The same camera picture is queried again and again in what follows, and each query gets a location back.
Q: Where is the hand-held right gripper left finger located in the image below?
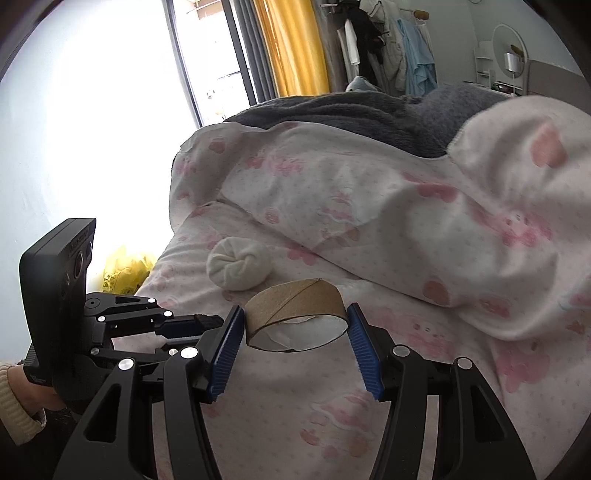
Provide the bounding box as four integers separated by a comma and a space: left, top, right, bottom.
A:
53, 305, 245, 480

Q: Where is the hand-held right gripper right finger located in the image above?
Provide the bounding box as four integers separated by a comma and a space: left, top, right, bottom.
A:
347, 303, 539, 480

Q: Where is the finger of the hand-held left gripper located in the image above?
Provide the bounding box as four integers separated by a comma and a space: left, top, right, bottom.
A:
84, 292, 225, 343
91, 343, 186, 366

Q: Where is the yellow plastic bag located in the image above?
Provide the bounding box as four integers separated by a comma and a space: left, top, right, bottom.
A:
102, 246, 158, 295

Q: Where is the cardboard tube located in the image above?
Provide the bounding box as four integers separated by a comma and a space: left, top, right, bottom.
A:
244, 278, 349, 353

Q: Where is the person's left forearm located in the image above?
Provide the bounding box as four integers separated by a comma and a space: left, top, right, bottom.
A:
0, 362, 48, 446

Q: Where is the person's left hand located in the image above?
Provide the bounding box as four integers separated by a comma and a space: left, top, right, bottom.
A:
7, 366, 66, 412

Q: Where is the rolled white sock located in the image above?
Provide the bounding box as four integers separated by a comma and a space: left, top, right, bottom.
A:
206, 237, 271, 291

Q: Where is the pink printed blanket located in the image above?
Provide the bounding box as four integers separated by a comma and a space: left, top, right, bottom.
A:
136, 95, 591, 480

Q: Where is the grey fleece blanket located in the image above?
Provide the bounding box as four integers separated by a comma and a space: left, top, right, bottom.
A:
171, 84, 513, 160

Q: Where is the grey curtain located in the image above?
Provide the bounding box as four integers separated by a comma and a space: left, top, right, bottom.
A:
222, 0, 279, 105
315, 0, 352, 93

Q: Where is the beige hanging jacket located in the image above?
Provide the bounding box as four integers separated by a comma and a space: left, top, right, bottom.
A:
360, 0, 408, 92

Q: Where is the light blue hanging shirt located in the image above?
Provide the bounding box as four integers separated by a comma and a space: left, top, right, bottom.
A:
397, 18, 437, 96

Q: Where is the yellow curtain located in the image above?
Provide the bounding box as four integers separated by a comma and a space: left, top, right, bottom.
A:
253, 0, 331, 97

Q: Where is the white hanging garment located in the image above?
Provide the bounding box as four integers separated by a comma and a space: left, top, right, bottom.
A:
344, 18, 362, 66

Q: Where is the black hanging garment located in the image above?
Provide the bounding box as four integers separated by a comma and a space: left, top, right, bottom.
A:
351, 7, 387, 71

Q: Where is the white shelf rack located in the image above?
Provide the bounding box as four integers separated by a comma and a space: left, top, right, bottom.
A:
473, 41, 498, 87

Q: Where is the round white mirror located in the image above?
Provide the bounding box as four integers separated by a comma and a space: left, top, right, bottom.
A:
492, 23, 528, 94

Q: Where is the dark window frame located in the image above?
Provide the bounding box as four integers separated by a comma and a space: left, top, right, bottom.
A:
161, 0, 205, 128

